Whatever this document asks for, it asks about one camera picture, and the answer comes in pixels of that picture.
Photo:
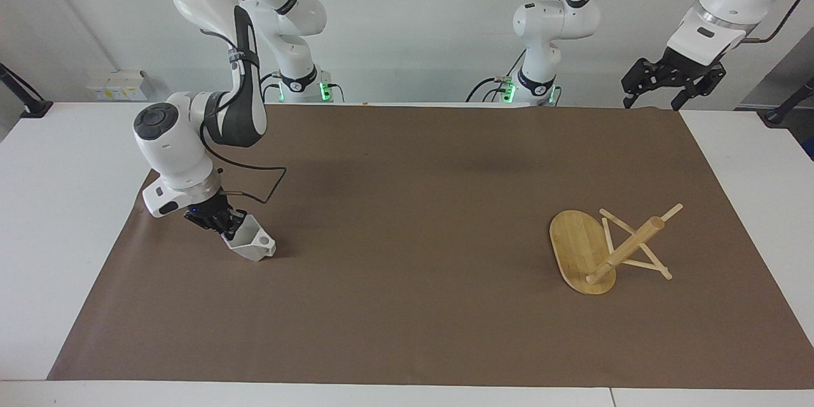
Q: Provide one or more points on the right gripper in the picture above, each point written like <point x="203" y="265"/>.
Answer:
<point x="206" y="208"/>

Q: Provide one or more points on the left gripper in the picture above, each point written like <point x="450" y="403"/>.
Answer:
<point x="693" y="63"/>

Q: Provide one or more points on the white cup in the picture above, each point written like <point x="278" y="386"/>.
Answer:
<point x="254" y="245"/>

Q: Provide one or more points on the wooden cup rack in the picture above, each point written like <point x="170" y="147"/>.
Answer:
<point x="580" y="248"/>

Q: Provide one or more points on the black stand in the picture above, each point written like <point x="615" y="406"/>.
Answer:
<point x="28" y="98"/>
<point x="785" y="108"/>

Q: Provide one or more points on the white wall socket strip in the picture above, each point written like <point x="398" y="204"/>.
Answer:
<point x="121" y="86"/>

